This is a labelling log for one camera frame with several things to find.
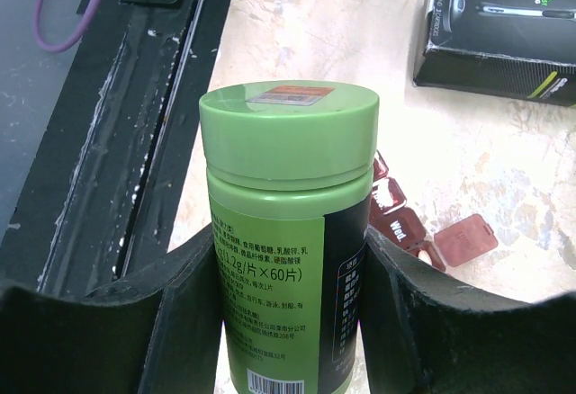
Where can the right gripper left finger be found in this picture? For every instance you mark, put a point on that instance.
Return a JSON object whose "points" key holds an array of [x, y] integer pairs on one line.
{"points": [[157, 330]]}

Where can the green pill bottle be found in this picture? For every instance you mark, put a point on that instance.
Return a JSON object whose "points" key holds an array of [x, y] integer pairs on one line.
{"points": [[291, 270]]}

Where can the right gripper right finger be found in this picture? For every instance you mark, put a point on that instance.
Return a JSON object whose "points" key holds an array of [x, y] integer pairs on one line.
{"points": [[426, 332]]}

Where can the red weekly pill organizer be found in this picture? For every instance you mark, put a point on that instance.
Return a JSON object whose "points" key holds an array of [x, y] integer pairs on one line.
{"points": [[453, 246]]}

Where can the razor box black green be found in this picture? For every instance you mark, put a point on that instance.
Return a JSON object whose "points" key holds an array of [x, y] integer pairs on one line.
{"points": [[520, 49]]}

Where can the green bottle cap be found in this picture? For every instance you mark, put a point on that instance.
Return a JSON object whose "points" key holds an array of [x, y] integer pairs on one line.
{"points": [[289, 135]]}

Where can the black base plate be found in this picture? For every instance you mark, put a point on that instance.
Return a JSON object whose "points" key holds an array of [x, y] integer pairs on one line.
{"points": [[101, 197]]}

